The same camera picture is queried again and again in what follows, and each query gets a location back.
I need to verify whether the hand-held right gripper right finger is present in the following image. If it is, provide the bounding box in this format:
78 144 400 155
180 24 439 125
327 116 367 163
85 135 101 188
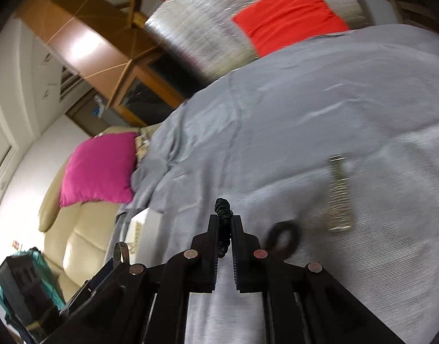
231 216 404 344

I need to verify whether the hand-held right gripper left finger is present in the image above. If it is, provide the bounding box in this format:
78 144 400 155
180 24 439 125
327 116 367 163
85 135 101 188
44 215 221 344

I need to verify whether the black hair tie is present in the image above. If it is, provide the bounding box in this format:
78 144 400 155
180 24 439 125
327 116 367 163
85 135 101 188
214 198 234 259

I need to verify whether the white patterned box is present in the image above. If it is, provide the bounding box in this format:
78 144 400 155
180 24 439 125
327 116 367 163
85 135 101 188
123 209 165 260

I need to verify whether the small metal loop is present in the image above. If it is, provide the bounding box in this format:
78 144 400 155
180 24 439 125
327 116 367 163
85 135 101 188
113 242 131 265

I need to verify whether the dark blue case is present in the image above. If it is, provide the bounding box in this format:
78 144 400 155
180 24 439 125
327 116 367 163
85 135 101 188
60 260 132 318

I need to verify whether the patterned cloth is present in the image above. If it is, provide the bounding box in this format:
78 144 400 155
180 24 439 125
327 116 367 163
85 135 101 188
134 128 154 159

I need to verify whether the beige leather sofa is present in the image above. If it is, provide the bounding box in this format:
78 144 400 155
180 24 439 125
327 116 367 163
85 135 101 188
38 125 143 304

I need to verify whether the pink cushion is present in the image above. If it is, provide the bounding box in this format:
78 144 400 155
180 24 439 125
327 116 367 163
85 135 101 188
60 132 139 208

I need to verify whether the grey blanket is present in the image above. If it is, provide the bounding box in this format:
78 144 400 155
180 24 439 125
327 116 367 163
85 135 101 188
104 24 439 344

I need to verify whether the blue and white bottle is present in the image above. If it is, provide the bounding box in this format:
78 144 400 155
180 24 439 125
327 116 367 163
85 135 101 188
92 95 107 120

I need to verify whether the black and teal bag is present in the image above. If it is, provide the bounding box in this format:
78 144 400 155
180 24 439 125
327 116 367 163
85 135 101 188
0 256 64 328

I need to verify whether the wooden glass-top table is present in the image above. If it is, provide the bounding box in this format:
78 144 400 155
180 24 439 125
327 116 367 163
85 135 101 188
108 48 187 128

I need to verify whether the white vent panel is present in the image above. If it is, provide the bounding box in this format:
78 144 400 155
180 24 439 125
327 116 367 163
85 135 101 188
57 64 81 101

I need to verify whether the silver striped pillow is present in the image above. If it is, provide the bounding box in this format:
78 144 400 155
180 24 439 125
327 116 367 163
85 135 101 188
144 0 364 80

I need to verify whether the red cloth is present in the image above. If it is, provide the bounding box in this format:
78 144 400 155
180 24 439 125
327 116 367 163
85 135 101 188
232 0 350 58

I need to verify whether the wooden chair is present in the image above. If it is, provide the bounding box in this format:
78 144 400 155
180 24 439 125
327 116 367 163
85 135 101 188
128 0 163 29

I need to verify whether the black ring bangle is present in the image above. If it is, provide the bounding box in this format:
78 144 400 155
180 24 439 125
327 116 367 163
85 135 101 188
264 221 302 259

